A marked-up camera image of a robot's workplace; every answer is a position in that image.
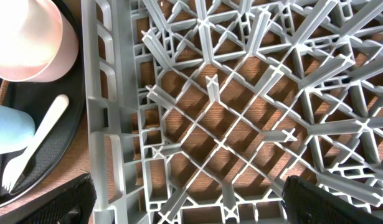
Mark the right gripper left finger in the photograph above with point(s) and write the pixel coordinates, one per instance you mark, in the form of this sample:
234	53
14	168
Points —
71	202

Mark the round black tray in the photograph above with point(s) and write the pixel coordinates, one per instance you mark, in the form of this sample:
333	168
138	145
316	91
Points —
42	91

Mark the grey dishwasher rack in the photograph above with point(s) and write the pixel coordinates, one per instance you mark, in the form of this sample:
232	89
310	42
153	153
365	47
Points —
198	111

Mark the white plastic fork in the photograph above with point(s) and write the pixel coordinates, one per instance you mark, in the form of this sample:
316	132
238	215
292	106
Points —
16	166

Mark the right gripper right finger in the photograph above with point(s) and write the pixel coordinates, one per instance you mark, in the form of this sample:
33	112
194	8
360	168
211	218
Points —
306	203

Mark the cream cup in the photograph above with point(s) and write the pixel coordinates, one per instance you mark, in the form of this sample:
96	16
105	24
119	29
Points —
37	42

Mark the blue cup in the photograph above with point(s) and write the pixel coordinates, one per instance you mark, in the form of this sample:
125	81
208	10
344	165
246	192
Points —
17	129

